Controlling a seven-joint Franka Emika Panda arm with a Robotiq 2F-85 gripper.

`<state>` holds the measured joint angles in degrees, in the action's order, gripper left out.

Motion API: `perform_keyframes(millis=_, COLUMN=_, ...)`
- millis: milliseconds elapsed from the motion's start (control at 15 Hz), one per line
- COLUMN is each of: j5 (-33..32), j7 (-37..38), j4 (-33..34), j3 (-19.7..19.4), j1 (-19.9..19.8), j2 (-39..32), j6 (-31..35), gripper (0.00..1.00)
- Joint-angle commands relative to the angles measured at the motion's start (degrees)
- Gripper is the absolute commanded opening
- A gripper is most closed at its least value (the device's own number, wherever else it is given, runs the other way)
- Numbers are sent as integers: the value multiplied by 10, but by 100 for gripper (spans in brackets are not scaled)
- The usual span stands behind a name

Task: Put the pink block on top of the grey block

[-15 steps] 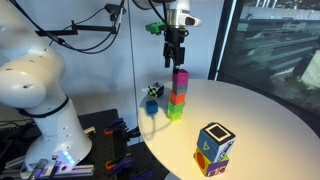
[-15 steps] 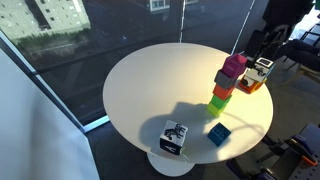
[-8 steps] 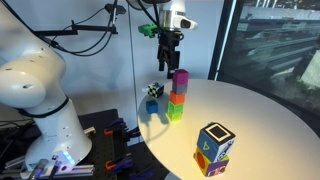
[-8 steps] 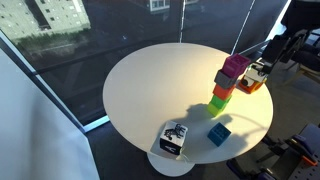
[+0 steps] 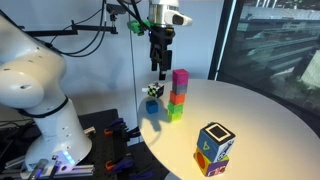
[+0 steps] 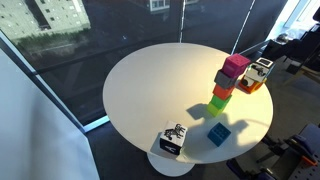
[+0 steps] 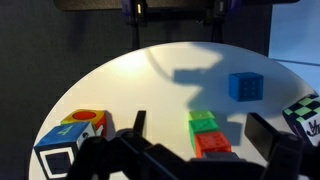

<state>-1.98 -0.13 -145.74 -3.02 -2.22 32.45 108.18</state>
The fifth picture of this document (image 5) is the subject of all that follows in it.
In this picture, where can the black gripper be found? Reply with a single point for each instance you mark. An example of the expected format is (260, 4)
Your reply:
(161, 38)

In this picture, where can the pink block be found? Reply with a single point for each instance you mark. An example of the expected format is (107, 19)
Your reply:
(180, 76)

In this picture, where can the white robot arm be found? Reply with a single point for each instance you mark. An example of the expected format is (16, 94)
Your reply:
(33, 83)

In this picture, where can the grey block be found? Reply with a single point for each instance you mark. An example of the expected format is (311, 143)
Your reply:
(179, 89)

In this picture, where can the orange block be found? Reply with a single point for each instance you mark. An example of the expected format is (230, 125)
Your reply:
(176, 98)

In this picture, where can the blue block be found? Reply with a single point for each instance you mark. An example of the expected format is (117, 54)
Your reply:
(152, 107)

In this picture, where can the lime green block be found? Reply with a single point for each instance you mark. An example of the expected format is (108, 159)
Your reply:
(174, 116)

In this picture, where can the black white dice cube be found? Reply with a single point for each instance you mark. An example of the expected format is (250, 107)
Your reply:
(156, 90)

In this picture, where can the blue black spring clamp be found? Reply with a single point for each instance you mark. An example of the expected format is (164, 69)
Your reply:
(141, 175)
(134, 132)

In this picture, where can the orange blue spring clamp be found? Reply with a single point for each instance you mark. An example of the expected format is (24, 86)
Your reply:
(118, 164)
(115, 126)

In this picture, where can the blue soft cube number four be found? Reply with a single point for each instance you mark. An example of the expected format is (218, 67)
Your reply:
(208, 146)

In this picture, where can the black perforated base board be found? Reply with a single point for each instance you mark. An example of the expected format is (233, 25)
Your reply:
(100, 146)

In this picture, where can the yellow soft cube red circle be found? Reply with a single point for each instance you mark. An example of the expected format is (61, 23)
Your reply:
(201, 161)

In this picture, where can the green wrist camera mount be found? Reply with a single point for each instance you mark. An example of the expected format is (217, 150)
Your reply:
(136, 26)

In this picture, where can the dark window frame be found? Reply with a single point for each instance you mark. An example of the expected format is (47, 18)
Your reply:
(221, 40)

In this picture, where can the small black boom camera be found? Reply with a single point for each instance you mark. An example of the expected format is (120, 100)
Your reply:
(116, 9)

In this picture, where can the black camera mounting boom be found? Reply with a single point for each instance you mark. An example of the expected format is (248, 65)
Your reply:
(66, 31)

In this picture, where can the aluminium profile rail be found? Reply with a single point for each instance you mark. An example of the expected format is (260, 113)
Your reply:
(80, 170)

